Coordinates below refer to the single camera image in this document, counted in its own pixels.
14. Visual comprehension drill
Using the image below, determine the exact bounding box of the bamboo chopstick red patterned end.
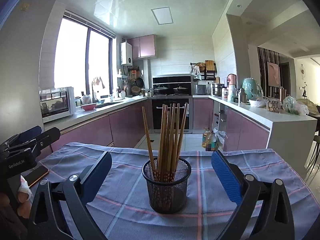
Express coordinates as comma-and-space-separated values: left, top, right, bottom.
142, 106, 157, 179

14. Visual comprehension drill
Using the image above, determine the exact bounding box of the white kitchen counter island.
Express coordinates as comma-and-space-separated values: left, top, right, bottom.
193, 95, 317, 178

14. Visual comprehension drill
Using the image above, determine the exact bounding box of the left hand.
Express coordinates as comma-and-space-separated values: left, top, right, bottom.
1, 175, 32, 219

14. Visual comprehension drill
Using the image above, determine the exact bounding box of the smartphone on table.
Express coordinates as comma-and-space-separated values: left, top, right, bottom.
24, 165, 49, 187

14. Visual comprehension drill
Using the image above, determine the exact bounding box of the grey plaid tablecloth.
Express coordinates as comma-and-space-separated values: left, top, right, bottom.
40, 142, 319, 239

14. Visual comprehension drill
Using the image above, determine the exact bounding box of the white countertop oven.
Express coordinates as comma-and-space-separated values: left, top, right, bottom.
39, 87, 75, 124

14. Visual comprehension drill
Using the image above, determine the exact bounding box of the pink bowl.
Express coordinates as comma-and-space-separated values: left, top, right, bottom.
81, 103, 96, 111

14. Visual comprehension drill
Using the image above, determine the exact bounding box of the black mesh utensil holder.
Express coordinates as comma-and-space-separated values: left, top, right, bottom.
142, 158, 191, 214

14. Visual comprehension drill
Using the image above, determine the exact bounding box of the cooking oil bottle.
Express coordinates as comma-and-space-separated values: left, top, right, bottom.
202, 128, 212, 148

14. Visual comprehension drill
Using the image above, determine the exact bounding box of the built-in black oven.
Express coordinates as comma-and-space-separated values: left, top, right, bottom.
151, 98, 193, 133

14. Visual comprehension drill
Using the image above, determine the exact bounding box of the teal round appliance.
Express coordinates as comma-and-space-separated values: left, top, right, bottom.
242, 77, 263, 100

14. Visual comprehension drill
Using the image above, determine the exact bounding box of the black cooking pot left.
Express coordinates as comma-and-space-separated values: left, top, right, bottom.
153, 85, 169, 95

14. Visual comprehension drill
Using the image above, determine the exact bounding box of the black cooking pot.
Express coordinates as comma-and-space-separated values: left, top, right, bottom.
173, 86, 189, 95
153, 85, 169, 95

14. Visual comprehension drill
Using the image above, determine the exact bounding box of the white water heater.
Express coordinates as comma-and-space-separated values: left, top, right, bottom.
120, 42, 132, 66

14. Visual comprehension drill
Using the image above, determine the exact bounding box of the steel stock pot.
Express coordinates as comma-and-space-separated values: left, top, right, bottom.
212, 83, 225, 96

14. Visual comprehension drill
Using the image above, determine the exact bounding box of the black cooking pot right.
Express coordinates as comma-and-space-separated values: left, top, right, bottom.
173, 86, 189, 95

